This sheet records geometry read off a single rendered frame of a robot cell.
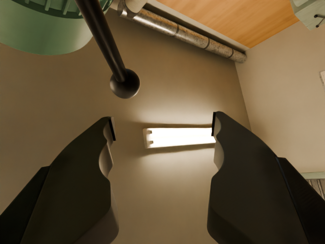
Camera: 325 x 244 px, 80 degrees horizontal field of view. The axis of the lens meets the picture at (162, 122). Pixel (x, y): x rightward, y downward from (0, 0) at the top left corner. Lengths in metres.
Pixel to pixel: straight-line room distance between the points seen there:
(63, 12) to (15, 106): 1.33
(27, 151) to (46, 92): 0.42
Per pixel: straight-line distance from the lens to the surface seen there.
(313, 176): 3.05
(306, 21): 2.51
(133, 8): 2.05
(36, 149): 1.50
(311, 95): 3.09
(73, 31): 0.28
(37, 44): 0.30
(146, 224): 1.78
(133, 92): 0.23
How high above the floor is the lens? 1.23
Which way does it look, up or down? 49 degrees up
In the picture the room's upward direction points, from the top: 113 degrees counter-clockwise
